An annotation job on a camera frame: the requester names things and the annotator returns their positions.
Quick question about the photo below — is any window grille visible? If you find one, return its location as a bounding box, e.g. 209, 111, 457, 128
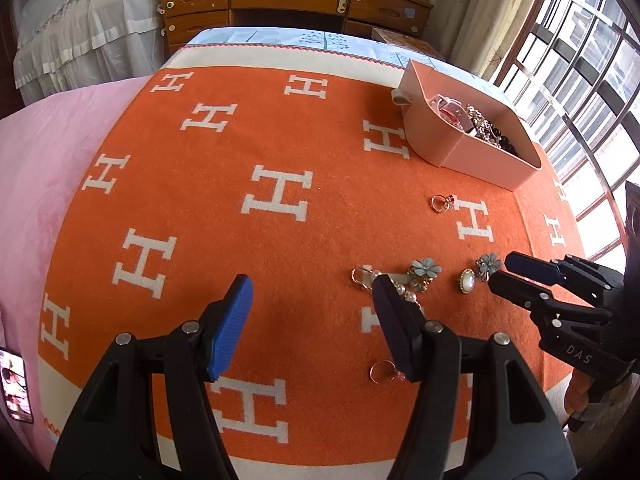
487, 0, 640, 271

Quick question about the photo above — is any person's right hand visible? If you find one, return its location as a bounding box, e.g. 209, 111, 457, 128
564, 369, 598, 417

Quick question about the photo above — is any pink band smartwatch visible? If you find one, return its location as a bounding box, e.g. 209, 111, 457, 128
427, 94, 476, 135

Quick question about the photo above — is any blue flower earring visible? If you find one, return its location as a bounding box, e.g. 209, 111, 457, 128
407, 257, 443, 293
475, 252, 502, 281

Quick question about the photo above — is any smartphone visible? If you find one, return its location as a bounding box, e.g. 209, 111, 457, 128
0, 347, 35, 423

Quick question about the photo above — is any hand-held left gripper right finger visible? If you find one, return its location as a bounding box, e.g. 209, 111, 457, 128
372, 274, 576, 480

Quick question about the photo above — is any beige curtain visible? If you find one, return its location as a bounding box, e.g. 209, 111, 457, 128
422, 0, 551, 81

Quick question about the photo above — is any gold ring pink stone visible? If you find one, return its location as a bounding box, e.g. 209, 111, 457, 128
370, 360, 405, 385

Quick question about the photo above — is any black bead bracelet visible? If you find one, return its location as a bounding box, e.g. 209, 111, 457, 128
492, 127, 521, 158

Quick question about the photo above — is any gold pearl brooch pin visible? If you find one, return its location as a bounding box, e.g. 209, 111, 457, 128
350, 266, 426, 311

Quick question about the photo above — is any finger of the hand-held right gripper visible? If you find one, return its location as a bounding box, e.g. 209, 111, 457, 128
505, 252, 626, 306
488, 271, 613, 331

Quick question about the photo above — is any orange patterned blanket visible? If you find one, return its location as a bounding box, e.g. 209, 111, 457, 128
37, 42, 588, 480

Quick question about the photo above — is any pink bedspread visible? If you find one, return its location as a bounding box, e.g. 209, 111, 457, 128
0, 76, 156, 461

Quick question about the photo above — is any rhinestone hair comb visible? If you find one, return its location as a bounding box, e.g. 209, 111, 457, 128
466, 104, 503, 143

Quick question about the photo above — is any white lace cover cloth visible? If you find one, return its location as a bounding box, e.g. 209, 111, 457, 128
12, 0, 186, 106

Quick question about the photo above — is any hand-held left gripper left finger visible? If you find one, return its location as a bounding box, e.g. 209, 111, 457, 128
50, 274, 255, 480

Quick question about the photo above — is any pink jewelry tray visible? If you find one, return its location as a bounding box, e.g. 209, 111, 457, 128
391, 59, 543, 192

